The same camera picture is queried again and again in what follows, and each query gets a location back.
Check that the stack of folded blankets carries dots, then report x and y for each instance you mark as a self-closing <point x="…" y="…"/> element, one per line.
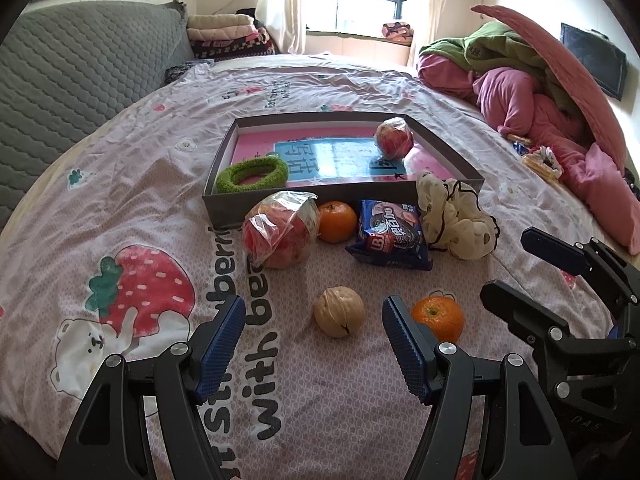
<point x="225" y="36"/>

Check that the blue cookie snack packet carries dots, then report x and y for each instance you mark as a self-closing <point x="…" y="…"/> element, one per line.
<point x="390" y="234"/>

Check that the green blanket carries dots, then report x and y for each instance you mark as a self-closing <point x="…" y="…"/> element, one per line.
<point x="496" y="45"/>

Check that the pink strawberry bear bedsheet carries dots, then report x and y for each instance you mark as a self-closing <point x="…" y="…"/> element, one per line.
<point x="118" y="255"/>

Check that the snack wrappers beside duvet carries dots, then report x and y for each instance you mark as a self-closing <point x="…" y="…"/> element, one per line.
<point x="538" y="158"/>

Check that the dark patterned cloth by headboard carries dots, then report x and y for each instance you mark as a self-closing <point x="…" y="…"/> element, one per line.
<point x="174" y="73"/>

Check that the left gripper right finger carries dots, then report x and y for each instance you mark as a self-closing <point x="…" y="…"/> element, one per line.
<point x="520" y="437"/>

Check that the black wall television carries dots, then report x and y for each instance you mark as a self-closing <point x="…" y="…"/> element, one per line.
<point x="603" y="60"/>

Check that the King Egg blue wrapper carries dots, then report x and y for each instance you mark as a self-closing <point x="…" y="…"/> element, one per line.
<point x="394" y="138"/>

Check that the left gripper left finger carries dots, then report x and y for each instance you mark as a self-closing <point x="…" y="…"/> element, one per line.
<point x="108" y="437"/>

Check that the cream scrunchie cloth black trim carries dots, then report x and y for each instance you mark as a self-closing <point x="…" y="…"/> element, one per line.
<point x="452" y="220"/>

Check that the cream curtain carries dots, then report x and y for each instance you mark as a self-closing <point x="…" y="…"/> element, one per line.
<point x="285" y="22"/>
<point x="430" y="5"/>

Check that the cream left curtain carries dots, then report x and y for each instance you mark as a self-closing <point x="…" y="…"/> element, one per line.
<point x="285" y="22"/>

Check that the dark shallow cardboard box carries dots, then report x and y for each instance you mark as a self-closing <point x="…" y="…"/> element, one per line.
<point x="227" y="210"/>

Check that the floral bag on windowsill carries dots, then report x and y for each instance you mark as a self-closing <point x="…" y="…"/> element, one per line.
<point x="398" y="32"/>

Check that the tan walnut ball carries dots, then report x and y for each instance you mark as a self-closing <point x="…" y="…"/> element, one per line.
<point x="339" y="312"/>

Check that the pink crumpled duvet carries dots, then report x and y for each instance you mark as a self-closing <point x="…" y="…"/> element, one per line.
<point x="511" y="101"/>

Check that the cream right curtain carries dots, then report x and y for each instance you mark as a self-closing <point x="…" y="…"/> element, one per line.
<point x="430" y="5"/>

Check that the pink blue children's book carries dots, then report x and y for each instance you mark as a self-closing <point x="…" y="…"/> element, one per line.
<point x="328" y="155"/>

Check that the grey quilted headboard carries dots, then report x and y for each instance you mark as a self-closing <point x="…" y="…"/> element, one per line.
<point x="67" y="70"/>

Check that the pink quilted pillow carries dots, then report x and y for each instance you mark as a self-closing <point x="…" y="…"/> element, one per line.
<point x="572" y="76"/>

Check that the orange tangerine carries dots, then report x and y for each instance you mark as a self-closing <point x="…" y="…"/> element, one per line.
<point x="442" y="315"/>
<point x="338" y="222"/>

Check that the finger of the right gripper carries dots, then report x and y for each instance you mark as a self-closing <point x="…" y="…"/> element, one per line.
<point x="613" y="279"/>
<point x="547" y="333"/>

